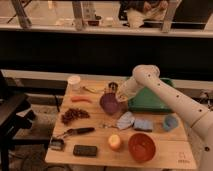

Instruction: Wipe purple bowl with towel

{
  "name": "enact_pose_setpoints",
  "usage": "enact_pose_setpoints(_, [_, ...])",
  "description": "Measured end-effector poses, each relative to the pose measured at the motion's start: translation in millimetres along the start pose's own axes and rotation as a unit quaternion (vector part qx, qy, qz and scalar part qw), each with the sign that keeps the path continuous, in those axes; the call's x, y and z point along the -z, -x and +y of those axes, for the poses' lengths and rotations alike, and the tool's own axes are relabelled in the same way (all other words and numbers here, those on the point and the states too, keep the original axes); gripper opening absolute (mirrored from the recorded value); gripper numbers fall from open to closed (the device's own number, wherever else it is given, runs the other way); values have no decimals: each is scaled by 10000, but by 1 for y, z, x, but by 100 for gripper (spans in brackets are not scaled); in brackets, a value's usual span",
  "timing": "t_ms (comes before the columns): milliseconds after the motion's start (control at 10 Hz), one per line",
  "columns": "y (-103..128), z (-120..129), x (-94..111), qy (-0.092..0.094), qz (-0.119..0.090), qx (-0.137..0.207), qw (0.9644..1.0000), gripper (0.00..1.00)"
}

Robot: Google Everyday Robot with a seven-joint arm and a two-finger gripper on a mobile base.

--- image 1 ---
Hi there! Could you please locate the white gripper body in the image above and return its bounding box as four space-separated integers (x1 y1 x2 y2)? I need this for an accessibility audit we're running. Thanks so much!
116 77 141 102

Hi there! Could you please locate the purple bowl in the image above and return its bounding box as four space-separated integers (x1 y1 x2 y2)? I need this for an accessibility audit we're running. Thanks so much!
99 93 121 115

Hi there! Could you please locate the light blue towel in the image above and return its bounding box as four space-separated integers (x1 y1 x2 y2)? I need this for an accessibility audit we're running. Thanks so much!
116 112 135 130

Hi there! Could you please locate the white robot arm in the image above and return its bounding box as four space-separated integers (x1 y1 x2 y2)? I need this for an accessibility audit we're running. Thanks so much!
116 65 213 171

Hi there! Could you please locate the red bowl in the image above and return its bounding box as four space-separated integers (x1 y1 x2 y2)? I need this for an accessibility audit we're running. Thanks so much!
128 133 156 163

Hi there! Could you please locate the metal cup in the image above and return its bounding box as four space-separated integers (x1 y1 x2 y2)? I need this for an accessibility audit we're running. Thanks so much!
108 82 118 93

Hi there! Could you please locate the green tray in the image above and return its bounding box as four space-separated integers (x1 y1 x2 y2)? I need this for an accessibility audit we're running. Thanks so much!
128 88 171 113

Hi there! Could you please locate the blue sponge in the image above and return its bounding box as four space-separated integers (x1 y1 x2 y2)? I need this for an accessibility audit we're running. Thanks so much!
133 119 153 132

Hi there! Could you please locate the yellow banana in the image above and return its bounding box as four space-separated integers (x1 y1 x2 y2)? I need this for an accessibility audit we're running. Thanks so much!
81 86 103 94

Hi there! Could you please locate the silver fork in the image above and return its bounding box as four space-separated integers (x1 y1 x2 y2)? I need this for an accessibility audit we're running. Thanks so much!
99 124 117 129

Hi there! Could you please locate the blue cup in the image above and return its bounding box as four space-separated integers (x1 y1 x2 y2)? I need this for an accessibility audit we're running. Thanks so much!
163 115 178 131

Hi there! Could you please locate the yellow apple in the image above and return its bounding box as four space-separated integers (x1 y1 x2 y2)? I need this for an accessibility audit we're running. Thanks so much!
108 134 121 150

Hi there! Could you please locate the white cup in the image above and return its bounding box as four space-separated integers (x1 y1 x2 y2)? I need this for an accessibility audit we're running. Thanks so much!
68 75 81 91

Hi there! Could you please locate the bunch of red grapes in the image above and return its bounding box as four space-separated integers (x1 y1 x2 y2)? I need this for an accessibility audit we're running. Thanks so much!
61 108 90 125

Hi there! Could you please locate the seated person in background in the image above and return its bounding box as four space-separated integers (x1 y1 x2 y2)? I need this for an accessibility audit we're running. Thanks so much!
120 0 169 28

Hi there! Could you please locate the black rectangular block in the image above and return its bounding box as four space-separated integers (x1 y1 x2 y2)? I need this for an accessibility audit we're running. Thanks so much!
73 145 97 157

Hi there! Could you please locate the small metal clip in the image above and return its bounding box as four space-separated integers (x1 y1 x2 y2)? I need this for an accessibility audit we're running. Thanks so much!
50 138 65 151

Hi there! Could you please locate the black chair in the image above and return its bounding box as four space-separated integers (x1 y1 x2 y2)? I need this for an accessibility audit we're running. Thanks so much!
0 71 36 171

